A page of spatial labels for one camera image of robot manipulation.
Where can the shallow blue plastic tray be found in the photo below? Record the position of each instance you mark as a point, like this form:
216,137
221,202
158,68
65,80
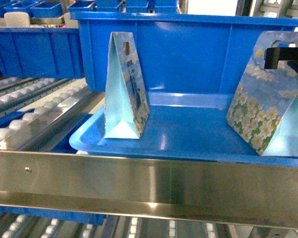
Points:
180,126

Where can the white roller track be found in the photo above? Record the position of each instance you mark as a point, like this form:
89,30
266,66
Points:
20,131

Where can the large blue crate behind tray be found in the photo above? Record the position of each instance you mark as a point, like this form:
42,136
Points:
179,53

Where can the flower gift bag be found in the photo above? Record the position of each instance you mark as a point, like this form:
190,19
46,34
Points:
126,100
264,109

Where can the blue crate left lane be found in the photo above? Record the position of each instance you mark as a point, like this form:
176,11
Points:
40,52

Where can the stainless steel rack front rail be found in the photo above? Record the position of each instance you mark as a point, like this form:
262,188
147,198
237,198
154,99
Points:
186,190

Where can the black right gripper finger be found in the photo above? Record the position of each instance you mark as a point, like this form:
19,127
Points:
276,54

